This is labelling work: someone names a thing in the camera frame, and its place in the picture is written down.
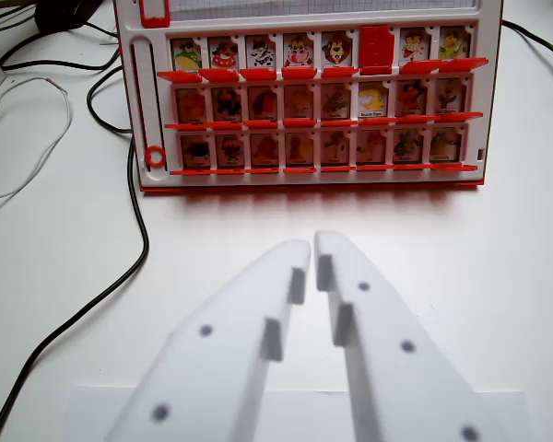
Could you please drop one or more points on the red giraffe window flap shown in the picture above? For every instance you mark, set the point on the red giraffe window flap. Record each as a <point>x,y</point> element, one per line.
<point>377,48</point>

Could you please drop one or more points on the white paper sheet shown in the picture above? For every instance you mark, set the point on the white paper sheet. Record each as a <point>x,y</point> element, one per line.
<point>97,414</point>

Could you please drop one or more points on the red and white game board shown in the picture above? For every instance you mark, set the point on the red and white game board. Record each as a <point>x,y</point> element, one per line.
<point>304,138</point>

